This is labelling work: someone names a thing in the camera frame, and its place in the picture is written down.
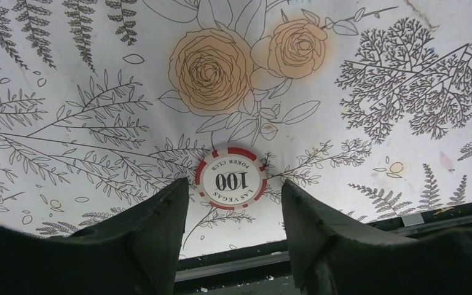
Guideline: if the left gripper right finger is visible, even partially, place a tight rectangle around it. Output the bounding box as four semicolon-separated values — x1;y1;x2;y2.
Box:
281;180;472;294

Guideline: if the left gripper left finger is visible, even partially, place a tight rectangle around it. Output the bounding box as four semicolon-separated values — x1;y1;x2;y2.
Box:
0;178;189;294

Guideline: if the single red poker chip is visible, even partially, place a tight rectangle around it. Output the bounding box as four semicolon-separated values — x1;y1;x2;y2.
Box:
194;146;267;211

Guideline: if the floral table mat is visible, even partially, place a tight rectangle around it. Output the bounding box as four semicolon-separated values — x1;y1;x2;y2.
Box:
0;1;472;259

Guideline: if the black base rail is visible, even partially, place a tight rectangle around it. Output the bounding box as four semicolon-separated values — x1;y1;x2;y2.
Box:
175;196;472;294

